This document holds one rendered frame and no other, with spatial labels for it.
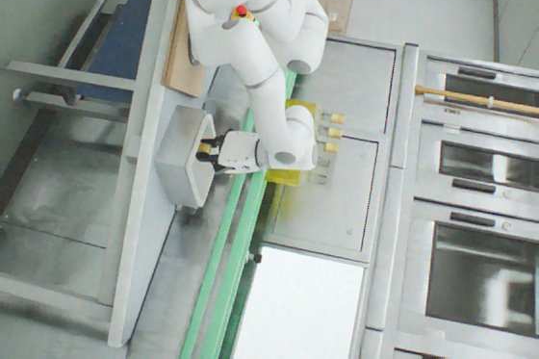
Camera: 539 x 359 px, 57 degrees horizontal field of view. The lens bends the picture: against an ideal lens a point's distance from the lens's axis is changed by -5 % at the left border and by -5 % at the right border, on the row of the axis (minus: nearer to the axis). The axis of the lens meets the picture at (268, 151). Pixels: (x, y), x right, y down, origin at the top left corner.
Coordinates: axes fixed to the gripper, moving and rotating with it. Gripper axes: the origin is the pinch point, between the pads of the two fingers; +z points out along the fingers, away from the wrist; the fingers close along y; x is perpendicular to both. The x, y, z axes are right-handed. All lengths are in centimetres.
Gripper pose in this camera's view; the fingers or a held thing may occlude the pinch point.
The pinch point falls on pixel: (205, 149)
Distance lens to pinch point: 133.4
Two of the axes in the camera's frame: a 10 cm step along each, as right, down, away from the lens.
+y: 2.4, -8.2, 5.2
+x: -2.8, -5.7, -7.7
